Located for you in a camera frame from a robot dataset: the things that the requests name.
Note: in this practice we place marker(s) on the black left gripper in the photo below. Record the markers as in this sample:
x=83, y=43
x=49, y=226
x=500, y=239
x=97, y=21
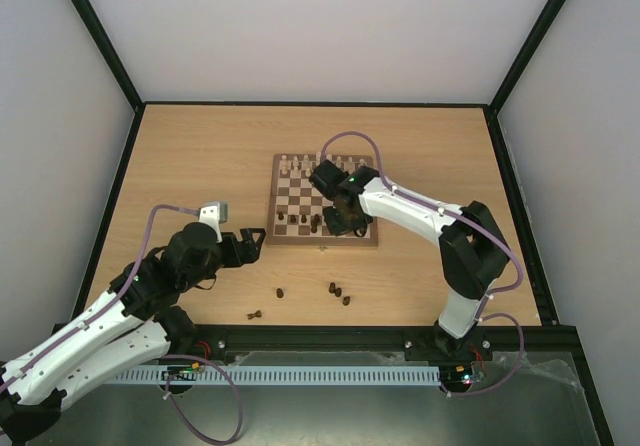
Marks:
x=238, y=258

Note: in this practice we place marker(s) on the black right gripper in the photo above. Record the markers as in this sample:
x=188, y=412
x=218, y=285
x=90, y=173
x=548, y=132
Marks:
x=339, y=221

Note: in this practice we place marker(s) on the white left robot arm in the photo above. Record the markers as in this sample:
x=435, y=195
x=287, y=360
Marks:
x=137, y=319

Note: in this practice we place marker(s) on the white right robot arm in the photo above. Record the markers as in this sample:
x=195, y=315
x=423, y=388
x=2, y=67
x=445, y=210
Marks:
x=468, y=238

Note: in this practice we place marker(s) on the wooden chess board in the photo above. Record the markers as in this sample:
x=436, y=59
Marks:
x=298, y=197

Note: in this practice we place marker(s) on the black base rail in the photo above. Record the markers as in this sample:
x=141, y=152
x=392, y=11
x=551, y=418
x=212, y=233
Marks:
x=416, y=343

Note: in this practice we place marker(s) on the light blue cable duct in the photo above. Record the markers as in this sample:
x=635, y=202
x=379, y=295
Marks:
x=157, y=375

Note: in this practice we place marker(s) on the black frame post left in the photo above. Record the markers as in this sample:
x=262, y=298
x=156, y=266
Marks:
x=100, y=37

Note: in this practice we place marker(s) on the black frame post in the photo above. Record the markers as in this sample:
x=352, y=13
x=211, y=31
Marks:
x=533, y=40
x=100, y=37

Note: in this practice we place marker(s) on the black frame post right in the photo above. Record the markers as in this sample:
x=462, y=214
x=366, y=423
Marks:
x=533, y=40

